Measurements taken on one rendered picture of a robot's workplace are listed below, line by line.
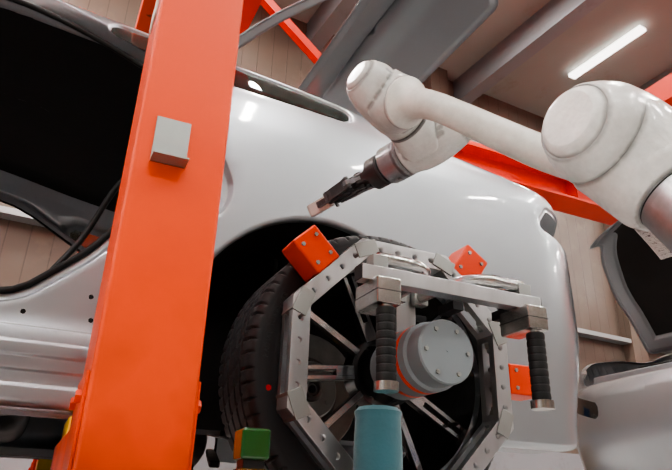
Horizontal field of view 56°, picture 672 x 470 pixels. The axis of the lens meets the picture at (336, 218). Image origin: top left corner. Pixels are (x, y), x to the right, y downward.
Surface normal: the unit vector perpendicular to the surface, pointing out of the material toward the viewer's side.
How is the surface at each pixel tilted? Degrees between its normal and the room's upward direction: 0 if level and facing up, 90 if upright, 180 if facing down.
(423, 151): 159
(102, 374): 90
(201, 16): 90
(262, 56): 90
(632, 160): 109
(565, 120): 89
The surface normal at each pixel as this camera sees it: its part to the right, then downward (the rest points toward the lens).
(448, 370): 0.43, -0.36
